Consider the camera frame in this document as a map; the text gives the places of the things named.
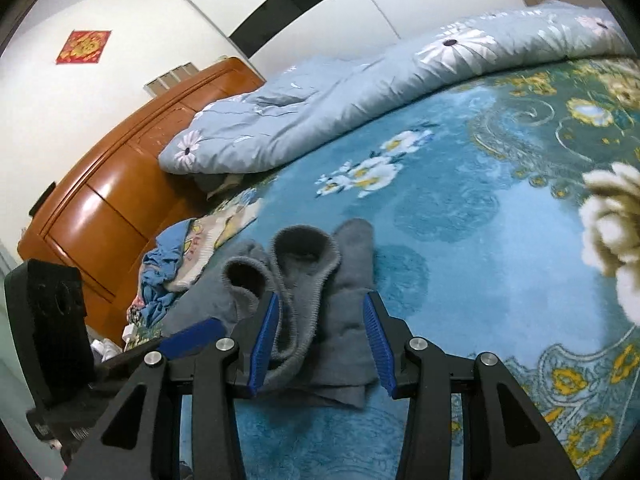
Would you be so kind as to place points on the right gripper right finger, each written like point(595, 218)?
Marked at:
point(398, 365)

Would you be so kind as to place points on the blue crumpled garment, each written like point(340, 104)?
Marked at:
point(159, 266)

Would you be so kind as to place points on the white black sliding wardrobe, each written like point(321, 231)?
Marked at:
point(274, 34)

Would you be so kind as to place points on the beige printed garment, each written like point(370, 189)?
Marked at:
point(205, 236)

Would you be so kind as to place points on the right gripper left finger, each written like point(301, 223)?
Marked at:
point(254, 336)

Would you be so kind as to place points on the orange wooden headboard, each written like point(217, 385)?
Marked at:
point(106, 213)

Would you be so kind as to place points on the teal floral fleece blanket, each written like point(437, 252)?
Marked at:
point(505, 217)

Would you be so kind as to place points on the white charger plug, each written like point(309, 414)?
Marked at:
point(129, 332)

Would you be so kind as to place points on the grey knit sweater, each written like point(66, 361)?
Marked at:
point(320, 354)

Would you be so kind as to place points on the grey wall switch panel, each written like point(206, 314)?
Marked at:
point(165, 82)

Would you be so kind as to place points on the red wall decoration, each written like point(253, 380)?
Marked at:
point(83, 47)

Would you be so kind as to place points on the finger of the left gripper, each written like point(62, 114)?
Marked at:
point(191, 340)

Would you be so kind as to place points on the light blue floral quilt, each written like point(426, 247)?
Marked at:
point(313, 102)

